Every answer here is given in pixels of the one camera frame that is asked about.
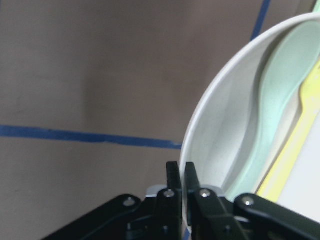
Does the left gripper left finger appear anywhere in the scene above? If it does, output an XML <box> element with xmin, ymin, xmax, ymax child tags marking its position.
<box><xmin>46</xmin><ymin>161</ymin><xmax>182</xmax><ymax>240</ymax></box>

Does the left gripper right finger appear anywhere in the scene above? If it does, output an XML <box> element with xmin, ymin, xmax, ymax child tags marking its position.
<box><xmin>184</xmin><ymin>162</ymin><xmax>320</xmax><ymax>240</ymax></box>

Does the white round plate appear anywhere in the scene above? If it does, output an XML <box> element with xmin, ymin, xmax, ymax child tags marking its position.
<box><xmin>180</xmin><ymin>12</ymin><xmax>320</xmax><ymax>231</ymax></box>

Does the yellow plastic fork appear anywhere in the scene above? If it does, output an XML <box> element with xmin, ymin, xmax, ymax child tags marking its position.
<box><xmin>256</xmin><ymin>62</ymin><xmax>320</xmax><ymax>202</ymax></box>

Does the light green plastic spoon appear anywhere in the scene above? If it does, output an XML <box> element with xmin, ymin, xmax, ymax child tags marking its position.
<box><xmin>225</xmin><ymin>20</ymin><xmax>320</xmax><ymax>201</ymax></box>

